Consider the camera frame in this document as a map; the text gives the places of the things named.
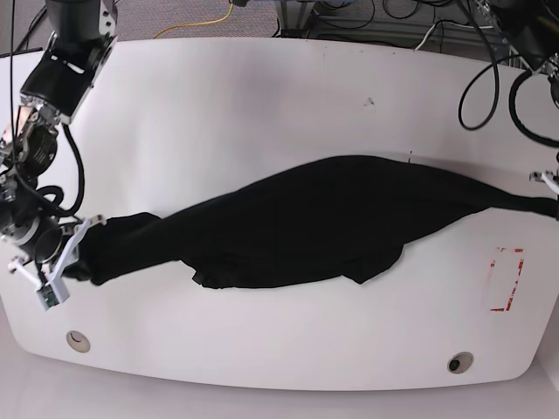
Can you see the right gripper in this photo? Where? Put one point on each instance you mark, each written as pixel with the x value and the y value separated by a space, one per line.
pixel 53 250

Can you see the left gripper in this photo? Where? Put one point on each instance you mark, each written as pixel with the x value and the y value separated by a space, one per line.
pixel 547 177

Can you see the black t-shirt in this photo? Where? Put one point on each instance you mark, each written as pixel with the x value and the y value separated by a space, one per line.
pixel 345 216

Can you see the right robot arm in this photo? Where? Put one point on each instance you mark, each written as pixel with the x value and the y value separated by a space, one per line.
pixel 32 218

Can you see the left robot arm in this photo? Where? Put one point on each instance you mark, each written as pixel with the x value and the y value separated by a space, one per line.
pixel 530 30

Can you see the red tape rectangle marking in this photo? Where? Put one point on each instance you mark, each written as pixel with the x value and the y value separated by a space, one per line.
pixel 503 279

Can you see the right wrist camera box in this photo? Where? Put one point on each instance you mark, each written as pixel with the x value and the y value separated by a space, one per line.
pixel 52 295

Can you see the left table cable grommet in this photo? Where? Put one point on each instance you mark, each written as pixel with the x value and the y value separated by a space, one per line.
pixel 78 342

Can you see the table cable grommet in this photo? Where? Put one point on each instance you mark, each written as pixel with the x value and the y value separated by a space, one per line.
pixel 460 363
pixel 78 342

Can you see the right table cable grommet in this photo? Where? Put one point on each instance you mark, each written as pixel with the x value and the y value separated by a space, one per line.
pixel 460 363

